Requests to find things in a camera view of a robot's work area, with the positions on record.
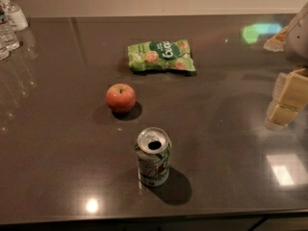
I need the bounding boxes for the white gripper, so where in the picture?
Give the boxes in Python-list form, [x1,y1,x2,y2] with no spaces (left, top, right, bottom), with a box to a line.
[264,2,308,131]

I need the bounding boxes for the green rice chip bag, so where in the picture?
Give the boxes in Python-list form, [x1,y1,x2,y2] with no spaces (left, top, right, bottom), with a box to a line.
[128,39,195,72]

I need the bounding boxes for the red apple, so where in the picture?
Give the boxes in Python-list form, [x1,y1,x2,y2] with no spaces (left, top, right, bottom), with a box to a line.
[106,84,137,114]

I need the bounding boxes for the opened soda can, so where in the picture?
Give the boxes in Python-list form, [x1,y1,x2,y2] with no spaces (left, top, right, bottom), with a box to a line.
[135,127,171,187]

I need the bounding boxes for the white hand sanitizer bottle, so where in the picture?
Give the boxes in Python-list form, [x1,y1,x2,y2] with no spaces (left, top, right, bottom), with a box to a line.
[0,0,29,32]

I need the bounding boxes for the clear plastic water bottle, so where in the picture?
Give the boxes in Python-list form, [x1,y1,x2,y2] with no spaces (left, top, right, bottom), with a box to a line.
[0,6,20,51]

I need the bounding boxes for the clear water bottle at edge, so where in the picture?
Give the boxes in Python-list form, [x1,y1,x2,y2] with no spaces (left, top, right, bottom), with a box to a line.
[0,39,10,60]

